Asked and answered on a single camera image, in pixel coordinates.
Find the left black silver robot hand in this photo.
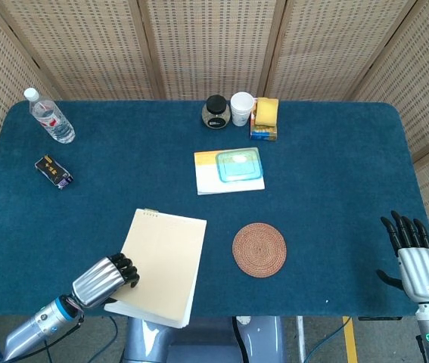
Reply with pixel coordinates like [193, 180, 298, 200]
[70, 252, 141, 308]

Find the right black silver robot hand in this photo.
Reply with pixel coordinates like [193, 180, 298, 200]
[375, 210, 429, 303]

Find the beige notepad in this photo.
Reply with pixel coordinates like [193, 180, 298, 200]
[103, 207, 208, 329]

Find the yellow floor tape strip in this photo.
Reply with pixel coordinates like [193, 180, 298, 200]
[342, 316, 359, 363]

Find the small black gold box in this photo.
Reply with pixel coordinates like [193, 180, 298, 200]
[34, 154, 74, 191]

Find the grey blue robot torso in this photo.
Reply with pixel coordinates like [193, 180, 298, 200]
[123, 315, 287, 363]

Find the blue table mat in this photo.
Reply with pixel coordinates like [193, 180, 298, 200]
[0, 100, 429, 318]

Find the white table leg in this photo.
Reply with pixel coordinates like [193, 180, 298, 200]
[296, 315, 307, 363]

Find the white orange booklet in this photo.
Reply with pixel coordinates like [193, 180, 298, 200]
[193, 149, 266, 196]

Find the round woven brown coaster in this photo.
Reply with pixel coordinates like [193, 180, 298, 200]
[232, 222, 288, 279]

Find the clear plastic water bottle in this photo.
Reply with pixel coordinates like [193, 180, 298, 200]
[23, 87, 76, 144]

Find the teal plastic container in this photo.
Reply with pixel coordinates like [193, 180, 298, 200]
[215, 147, 265, 184]

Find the black lid glass jar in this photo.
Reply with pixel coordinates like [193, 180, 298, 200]
[201, 95, 232, 129]

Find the colourful orange blue box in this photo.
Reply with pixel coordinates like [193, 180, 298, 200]
[250, 107, 278, 143]

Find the yellow sponge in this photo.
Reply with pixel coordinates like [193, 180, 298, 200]
[255, 97, 279, 128]

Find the white paper cup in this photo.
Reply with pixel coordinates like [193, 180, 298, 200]
[230, 92, 255, 127]

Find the black floor cable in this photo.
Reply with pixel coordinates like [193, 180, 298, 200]
[42, 316, 120, 363]

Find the blue floor cable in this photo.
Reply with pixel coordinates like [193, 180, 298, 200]
[304, 316, 352, 363]

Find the black torso cable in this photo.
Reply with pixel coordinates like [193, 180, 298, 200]
[231, 316, 250, 363]

